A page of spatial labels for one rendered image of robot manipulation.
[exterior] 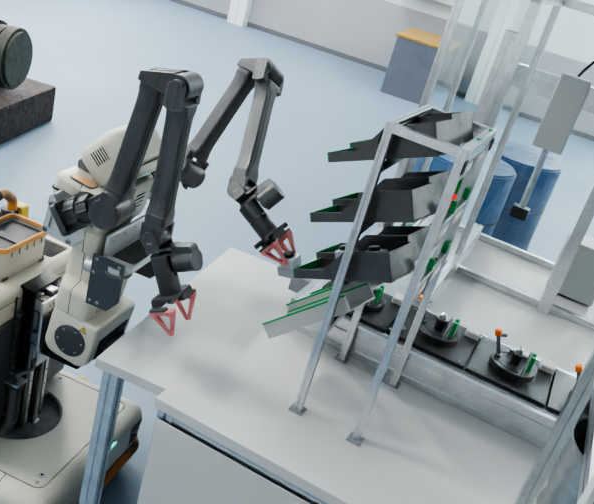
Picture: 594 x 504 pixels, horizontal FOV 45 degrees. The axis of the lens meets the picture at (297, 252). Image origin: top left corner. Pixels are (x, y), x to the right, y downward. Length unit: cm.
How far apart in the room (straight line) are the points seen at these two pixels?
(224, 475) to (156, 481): 22
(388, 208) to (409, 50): 932
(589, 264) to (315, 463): 179
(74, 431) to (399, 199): 147
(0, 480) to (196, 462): 77
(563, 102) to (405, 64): 800
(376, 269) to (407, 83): 934
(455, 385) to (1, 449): 143
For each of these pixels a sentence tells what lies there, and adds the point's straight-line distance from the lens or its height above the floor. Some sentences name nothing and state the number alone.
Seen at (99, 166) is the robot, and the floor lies 128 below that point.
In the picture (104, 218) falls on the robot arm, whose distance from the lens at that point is 184.
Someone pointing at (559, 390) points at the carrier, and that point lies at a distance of 232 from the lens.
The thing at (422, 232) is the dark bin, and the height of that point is 136.
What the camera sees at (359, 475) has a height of 86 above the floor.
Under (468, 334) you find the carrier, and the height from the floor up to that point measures 98.
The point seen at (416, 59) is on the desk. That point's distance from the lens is 1095.
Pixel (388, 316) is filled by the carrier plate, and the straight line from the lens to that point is 231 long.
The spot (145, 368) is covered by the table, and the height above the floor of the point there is 86.
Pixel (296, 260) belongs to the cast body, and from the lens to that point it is 201.
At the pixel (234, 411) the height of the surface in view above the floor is 86.
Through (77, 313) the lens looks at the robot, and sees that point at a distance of 221.
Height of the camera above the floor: 201
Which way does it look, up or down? 24 degrees down
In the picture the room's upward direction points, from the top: 16 degrees clockwise
